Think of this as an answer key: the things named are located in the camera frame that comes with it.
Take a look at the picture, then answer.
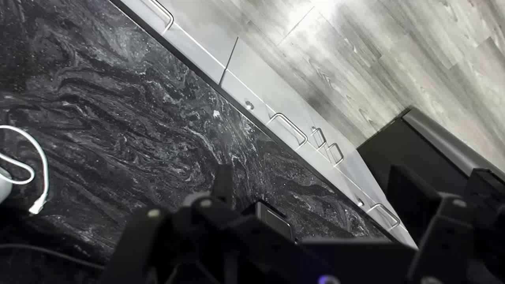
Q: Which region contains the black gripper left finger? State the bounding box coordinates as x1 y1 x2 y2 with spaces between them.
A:
100 164 303 284

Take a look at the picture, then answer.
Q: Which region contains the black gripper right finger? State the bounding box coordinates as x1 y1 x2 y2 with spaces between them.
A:
387 164 505 284

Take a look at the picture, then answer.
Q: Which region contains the white cabinet door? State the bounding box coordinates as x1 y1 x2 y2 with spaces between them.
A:
157 0 240 85
223 35 344 154
329 123 392 211

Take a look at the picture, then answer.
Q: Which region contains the white cabinet drawer front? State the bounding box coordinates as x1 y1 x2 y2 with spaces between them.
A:
218 61 338 170
111 0 234 87
314 151 420 249

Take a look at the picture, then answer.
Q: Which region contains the metal drawer handle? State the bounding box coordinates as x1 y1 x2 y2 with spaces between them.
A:
149 0 177 31
267 110 310 148
366 200 403 232

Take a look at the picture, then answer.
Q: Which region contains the metal cabinet door handle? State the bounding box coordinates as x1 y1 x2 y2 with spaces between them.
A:
310 125 330 150
325 142 347 169

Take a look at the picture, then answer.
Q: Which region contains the thin black cable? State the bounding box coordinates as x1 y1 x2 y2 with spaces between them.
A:
0 241 109 270

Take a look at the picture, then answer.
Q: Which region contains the white cable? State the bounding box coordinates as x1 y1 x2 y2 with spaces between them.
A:
0 123 51 218

